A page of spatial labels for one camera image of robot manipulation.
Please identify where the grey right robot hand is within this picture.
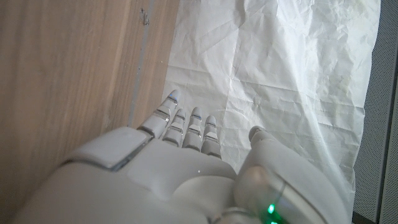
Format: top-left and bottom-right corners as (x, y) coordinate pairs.
(12, 89), (351, 224)

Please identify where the white wrinkled backdrop sheet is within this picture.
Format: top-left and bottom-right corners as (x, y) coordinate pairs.
(161, 0), (382, 215)

